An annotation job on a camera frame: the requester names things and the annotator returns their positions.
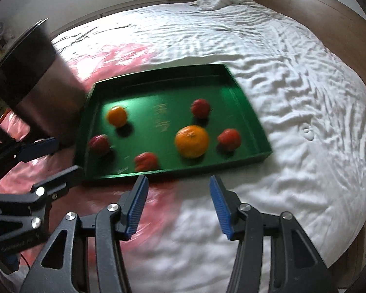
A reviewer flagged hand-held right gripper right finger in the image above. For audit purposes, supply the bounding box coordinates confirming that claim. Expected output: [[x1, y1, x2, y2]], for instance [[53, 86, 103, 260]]
[[209, 175, 337, 293]]

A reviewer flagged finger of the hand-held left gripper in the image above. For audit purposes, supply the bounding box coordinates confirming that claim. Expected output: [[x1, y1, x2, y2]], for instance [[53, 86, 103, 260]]
[[0, 138, 59, 175], [0, 165, 85, 230]]

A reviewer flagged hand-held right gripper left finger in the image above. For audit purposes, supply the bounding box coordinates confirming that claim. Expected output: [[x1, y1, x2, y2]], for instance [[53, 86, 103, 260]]
[[20, 175, 149, 293]]

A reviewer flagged red apple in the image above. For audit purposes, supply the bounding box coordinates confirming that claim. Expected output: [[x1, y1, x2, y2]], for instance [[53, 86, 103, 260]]
[[134, 152, 159, 172], [217, 128, 242, 152], [191, 98, 212, 119], [88, 134, 111, 156]]

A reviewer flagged orange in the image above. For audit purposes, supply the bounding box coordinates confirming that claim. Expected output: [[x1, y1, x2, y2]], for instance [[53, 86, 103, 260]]
[[106, 105, 129, 128], [175, 125, 210, 159]]

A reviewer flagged green tray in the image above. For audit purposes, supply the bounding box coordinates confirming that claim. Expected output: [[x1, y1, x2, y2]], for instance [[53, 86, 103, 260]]
[[74, 64, 273, 180]]

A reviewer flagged pink plastic sheet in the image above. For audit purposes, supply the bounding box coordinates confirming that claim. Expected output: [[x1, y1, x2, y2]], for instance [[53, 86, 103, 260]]
[[0, 43, 186, 251]]

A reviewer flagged black and steel kettle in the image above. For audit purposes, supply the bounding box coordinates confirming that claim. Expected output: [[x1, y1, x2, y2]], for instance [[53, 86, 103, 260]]
[[0, 18, 89, 147]]

